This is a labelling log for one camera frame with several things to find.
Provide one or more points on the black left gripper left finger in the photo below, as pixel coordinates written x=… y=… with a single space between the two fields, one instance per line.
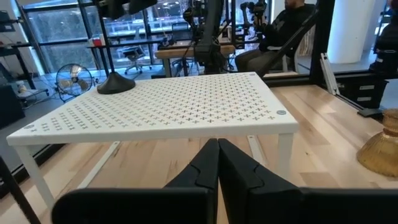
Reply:
x=192 y=205

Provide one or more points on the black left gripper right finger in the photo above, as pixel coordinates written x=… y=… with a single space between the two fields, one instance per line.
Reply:
x=264 y=205

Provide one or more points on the orange round cap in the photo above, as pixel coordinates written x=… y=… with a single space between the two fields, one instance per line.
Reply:
x=381 y=152

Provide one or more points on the black background robot arm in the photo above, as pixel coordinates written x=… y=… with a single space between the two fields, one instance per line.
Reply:
x=256 y=12

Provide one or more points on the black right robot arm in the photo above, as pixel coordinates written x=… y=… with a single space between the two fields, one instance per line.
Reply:
x=214 y=31

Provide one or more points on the white perforated metal shelf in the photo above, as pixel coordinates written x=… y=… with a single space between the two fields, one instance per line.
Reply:
x=186 y=105

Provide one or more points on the black candlestick holder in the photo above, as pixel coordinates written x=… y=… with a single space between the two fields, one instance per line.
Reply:
x=115 y=84

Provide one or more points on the black drawer cabinet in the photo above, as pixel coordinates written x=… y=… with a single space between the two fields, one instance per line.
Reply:
x=363 y=93

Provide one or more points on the wooden desk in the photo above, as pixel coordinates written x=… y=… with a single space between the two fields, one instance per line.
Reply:
x=174 y=52

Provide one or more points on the grey office chair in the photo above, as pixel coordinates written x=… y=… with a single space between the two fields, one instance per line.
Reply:
x=135 y=56

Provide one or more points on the black floor fan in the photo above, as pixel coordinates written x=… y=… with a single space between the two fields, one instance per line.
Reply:
x=74 y=80

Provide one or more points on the person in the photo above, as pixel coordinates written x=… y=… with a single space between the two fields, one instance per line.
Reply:
x=387 y=46
x=280 y=31

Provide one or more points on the red box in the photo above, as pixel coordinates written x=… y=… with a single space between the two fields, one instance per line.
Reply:
x=97 y=41

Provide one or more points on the white round column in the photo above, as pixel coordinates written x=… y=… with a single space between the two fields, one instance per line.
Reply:
x=351 y=28

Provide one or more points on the black floor cabinet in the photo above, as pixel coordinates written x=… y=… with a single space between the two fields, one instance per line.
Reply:
x=9 y=105

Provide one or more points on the black shelf stand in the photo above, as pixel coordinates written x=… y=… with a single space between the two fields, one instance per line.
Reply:
x=15 y=51

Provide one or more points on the white metal rail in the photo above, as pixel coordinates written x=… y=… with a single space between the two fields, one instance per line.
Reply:
x=329 y=74

